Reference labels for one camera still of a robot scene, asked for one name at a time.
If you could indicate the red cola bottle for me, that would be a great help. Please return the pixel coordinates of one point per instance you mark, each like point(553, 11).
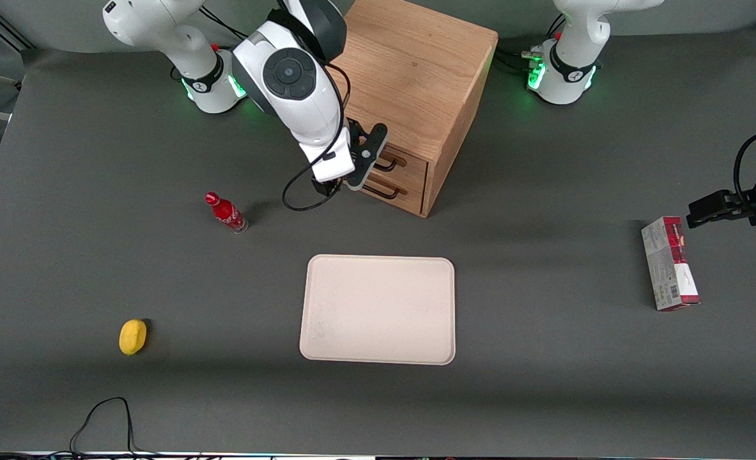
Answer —
point(225, 212)

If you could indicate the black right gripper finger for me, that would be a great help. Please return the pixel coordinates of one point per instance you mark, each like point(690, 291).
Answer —
point(320, 187)
point(335, 186)

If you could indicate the oak wooden cabinet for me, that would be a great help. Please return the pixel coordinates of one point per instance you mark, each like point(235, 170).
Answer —
point(416, 70)

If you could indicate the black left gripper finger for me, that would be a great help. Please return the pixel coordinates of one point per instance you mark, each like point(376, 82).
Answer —
point(719, 202)
point(713, 219)

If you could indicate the white and red carton box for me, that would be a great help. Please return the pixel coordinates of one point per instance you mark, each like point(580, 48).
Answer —
point(668, 268)

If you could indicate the beige rectangular tray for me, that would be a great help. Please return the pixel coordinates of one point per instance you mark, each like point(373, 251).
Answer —
point(378, 310)

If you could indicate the yellow lemon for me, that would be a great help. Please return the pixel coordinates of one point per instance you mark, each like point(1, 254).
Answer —
point(133, 337)

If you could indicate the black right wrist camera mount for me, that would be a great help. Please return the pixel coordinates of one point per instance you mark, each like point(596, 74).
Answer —
point(366, 153)

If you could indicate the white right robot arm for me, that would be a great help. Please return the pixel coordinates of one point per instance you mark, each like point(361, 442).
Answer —
point(307, 112)

